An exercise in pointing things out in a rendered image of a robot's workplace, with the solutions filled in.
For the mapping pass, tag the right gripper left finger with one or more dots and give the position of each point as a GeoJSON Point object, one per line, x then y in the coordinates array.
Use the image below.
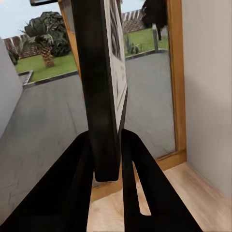
{"type": "Point", "coordinates": [59, 202]}

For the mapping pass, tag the door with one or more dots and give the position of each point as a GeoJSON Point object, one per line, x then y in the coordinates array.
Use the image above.
{"type": "Point", "coordinates": [42, 105]}

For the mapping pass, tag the poster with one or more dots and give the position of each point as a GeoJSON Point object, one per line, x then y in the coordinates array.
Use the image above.
{"type": "Point", "coordinates": [100, 45]}

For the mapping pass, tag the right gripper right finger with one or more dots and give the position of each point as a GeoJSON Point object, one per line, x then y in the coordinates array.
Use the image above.
{"type": "Point", "coordinates": [168, 212]}

